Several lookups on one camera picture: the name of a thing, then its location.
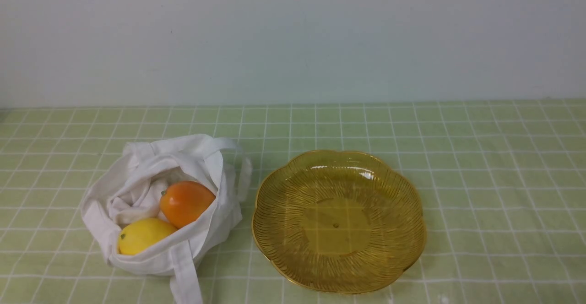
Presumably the amber transparent plastic plate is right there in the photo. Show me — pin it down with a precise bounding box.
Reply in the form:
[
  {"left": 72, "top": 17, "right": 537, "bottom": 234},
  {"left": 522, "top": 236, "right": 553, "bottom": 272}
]
[{"left": 251, "top": 150, "right": 427, "bottom": 295}]

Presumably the orange mango fruit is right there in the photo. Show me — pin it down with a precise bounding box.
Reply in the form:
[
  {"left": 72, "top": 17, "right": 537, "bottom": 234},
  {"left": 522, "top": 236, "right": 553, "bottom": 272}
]
[{"left": 159, "top": 181, "right": 216, "bottom": 228}]

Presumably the green checkered tablecloth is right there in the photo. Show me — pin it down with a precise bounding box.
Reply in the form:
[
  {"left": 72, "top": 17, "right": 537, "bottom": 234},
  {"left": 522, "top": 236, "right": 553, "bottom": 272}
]
[{"left": 0, "top": 100, "right": 586, "bottom": 304}]

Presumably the yellow lemon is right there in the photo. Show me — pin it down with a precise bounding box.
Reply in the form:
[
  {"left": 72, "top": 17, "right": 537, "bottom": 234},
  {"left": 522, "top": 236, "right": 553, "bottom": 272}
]
[{"left": 118, "top": 217, "right": 178, "bottom": 255}]

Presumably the white cloth bag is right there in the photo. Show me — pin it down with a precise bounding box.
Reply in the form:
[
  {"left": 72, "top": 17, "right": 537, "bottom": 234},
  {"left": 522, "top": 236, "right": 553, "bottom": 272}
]
[{"left": 80, "top": 134, "right": 253, "bottom": 304}]

